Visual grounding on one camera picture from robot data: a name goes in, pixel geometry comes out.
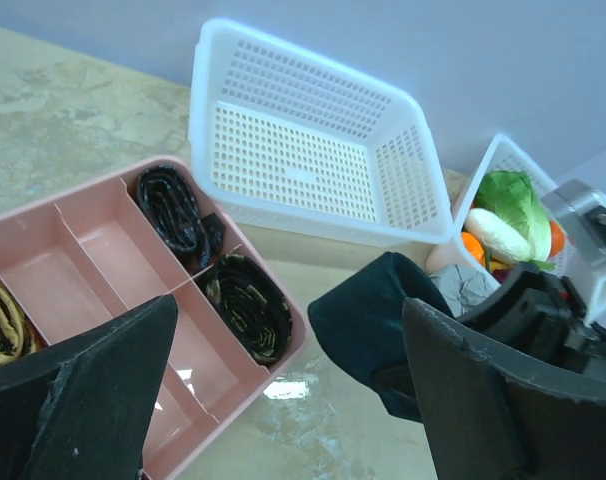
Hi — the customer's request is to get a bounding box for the rolled black tie front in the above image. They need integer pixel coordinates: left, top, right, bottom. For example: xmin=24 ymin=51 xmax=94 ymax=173
xmin=198 ymin=253 xmax=293 ymax=367

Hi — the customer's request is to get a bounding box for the white empty basket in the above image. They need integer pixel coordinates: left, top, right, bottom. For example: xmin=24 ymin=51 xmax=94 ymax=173
xmin=188 ymin=19 xmax=453 ymax=247

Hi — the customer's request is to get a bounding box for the pink divided tray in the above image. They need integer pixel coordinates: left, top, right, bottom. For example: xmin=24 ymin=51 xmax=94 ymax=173
xmin=0 ymin=156 xmax=310 ymax=479

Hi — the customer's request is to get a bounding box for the orange fruit left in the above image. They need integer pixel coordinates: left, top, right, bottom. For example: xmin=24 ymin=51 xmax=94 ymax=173
xmin=461 ymin=231 xmax=486 ymax=267

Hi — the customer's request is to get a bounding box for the white radish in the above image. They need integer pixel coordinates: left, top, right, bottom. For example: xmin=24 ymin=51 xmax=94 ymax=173
xmin=464 ymin=208 xmax=531 ymax=264

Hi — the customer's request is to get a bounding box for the rolled yellow tie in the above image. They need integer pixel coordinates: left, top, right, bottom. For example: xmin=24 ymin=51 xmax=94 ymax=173
xmin=0 ymin=284 xmax=46 ymax=366

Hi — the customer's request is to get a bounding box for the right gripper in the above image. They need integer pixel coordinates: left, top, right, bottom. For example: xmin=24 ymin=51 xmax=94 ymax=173
xmin=457 ymin=263 xmax=606 ymax=375

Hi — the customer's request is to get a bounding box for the rolled black tie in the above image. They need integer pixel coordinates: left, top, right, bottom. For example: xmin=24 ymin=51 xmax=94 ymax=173
xmin=136 ymin=165 xmax=226 ymax=274
xmin=198 ymin=253 xmax=293 ymax=367

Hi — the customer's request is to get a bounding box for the orange fruit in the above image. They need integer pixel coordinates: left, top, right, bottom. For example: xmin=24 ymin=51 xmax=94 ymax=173
xmin=461 ymin=231 xmax=486 ymax=267
xmin=549 ymin=221 xmax=566 ymax=258

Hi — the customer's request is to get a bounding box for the rolled black tie back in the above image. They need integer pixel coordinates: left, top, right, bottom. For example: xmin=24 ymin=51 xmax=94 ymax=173
xmin=136 ymin=165 xmax=226 ymax=274

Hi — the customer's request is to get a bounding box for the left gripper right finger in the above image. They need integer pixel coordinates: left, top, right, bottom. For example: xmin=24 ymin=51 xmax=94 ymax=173
xmin=403 ymin=299 xmax=606 ymax=479

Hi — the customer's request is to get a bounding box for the white vegetable basket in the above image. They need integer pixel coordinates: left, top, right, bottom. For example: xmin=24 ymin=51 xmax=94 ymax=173
xmin=426 ymin=134 xmax=573 ymax=290

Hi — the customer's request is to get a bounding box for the green lettuce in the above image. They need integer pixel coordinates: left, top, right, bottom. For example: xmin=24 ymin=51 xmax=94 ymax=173
xmin=475 ymin=170 xmax=551 ymax=262

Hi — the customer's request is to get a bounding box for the orange fruit right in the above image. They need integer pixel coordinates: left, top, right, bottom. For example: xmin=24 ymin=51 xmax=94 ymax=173
xmin=549 ymin=221 xmax=566 ymax=258

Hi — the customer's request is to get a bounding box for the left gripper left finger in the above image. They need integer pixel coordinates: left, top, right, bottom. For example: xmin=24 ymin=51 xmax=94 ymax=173
xmin=0 ymin=295 xmax=178 ymax=479

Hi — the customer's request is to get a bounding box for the dark green tie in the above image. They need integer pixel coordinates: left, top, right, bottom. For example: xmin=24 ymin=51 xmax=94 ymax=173
xmin=307 ymin=252 xmax=453 ymax=422

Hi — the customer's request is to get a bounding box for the grey cylinder roll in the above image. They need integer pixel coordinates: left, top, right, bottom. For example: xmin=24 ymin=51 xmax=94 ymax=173
xmin=429 ymin=264 xmax=497 ymax=318

